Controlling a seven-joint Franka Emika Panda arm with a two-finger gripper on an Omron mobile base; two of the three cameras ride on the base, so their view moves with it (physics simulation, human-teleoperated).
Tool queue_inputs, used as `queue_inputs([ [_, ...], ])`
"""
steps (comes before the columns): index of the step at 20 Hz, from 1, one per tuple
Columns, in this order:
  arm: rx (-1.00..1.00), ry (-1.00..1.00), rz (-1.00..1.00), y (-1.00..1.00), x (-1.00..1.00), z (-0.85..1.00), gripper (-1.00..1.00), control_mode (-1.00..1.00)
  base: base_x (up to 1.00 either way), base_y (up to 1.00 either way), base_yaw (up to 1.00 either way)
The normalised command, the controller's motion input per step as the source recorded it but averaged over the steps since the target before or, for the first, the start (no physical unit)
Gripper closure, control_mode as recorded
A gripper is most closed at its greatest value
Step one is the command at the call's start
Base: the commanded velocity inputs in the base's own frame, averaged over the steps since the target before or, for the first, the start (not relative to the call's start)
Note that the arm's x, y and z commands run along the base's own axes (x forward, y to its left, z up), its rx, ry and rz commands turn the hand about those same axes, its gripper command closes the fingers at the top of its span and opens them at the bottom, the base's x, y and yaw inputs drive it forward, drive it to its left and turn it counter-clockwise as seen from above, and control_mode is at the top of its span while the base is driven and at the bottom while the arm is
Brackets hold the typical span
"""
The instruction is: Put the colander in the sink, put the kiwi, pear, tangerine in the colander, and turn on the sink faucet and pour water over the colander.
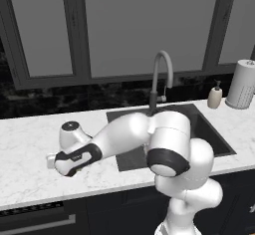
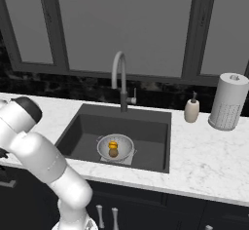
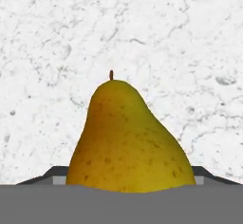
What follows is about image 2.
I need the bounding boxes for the white paper towel roll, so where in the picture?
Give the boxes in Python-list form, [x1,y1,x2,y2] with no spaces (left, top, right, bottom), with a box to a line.
[207,72,249,132]

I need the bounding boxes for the dark cupboard door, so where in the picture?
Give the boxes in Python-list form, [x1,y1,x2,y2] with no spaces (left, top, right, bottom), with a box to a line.
[106,193,203,230]
[197,201,249,230]
[42,188,110,230]

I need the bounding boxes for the dark grey sink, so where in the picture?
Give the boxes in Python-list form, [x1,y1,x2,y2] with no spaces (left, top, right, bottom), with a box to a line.
[53,102,172,174]

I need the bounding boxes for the grey sink faucet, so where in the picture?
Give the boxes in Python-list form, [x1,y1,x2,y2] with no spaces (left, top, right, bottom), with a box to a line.
[111,51,138,113]

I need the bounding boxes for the silver drawer handle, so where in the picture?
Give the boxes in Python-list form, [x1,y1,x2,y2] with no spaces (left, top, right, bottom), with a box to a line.
[0,178,18,189]

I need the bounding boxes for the silver colander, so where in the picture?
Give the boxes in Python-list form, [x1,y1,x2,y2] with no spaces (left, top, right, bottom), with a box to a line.
[95,134,137,163]

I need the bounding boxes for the dark framed window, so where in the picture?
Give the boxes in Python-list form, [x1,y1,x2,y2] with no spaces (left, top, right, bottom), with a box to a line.
[0,0,249,88]

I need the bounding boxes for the beige soap dispenser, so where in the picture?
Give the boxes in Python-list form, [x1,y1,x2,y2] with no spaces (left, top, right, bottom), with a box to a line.
[183,91,200,124]

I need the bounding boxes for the dark drawer front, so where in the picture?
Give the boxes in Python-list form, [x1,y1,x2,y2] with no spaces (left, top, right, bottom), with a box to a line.
[0,164,37,230]

